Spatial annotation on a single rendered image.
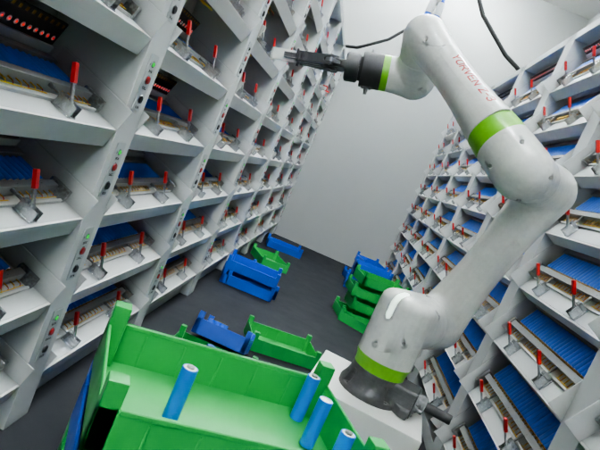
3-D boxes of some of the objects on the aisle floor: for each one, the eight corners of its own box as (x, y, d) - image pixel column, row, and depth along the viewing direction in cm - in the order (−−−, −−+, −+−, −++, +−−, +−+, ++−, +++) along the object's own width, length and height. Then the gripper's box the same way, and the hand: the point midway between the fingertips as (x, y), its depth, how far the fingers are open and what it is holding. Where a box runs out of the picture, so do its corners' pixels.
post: (138, 331, 203) (334, -155, 183) (128, 338, 194) (332, -172, 174) (87, 308, 204) (277, -177, 184) (75, 315, 195) (272, -196, 175)
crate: (201, 333, 226) (210, 314, 228) (247, 354, 225) (256, 335, 227) (190, 330, 197) (200, 309, 199) (244, 354, 196) (253, 333, 198)
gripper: (357, 79, 144) (264, 62, 145) (356, 87, 156) (271, 70, 158) (362, 48, 143) (270, 32, 145) (362, 59, 156) (277, 44, 157)
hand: (284, 54), depth 151 cm, fingers closed
